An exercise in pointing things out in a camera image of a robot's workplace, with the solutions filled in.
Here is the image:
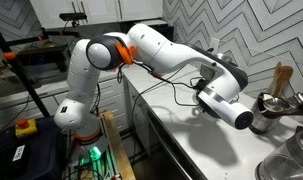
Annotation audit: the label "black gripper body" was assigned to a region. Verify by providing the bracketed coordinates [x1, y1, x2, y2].
[191, 76, 209, 96]

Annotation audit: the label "black countertop appliance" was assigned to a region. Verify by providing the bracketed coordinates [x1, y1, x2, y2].
[120, 19, 175, 43]

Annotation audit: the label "grey dishwasher front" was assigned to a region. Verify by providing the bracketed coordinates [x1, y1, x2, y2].
[145, 109, 205, 180]

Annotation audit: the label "metal ladle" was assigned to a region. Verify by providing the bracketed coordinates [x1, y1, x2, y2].
[262, 96, 290, 113]

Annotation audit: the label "wooden spoon narrow head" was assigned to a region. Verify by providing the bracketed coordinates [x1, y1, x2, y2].
[270, 60, 283, 96]

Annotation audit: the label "wooden spoon round head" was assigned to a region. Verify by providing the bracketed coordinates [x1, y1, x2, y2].
[273, 65, 294, 98]

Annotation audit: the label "white lower cabinets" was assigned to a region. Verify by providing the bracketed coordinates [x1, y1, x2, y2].
[0, 71, 132, 138]

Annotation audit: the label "wooden board platform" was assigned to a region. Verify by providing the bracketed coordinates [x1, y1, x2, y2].
[102, 110, 137, 180]

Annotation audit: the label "black stand crossbar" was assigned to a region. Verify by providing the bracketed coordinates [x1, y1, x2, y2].
[40, 28, 82, 38]

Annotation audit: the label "black equipment on stand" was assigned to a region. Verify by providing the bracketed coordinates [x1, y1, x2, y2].
[15, 44, 72, 73]

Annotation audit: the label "red emergency stop button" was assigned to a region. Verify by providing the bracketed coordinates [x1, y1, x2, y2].
[14, 118, 38, 139]

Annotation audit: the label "black stand pole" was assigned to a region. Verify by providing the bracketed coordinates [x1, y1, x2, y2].
[0, 18, 52, 118]

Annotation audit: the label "large black equipment case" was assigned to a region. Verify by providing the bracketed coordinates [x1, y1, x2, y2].
[0, 116, 67, 180]

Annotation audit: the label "orange clamp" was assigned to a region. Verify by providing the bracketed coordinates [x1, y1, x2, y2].
[2, 50, 18, 61]

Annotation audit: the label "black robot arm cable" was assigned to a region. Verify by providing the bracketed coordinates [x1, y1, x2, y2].
[116, 60, 205, 108]

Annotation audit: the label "white wall outlet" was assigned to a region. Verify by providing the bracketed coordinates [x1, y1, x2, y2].
[209, 37, 221, 54]

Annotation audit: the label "long black power cable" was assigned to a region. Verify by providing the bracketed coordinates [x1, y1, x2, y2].
[130, 66, 187, 164]

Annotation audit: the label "robot mount frame green light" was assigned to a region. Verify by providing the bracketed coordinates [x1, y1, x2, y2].
[62, 113, 122, 180]

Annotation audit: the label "black stereo camera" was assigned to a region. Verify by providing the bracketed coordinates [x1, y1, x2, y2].
[59, 12, 88, 23]

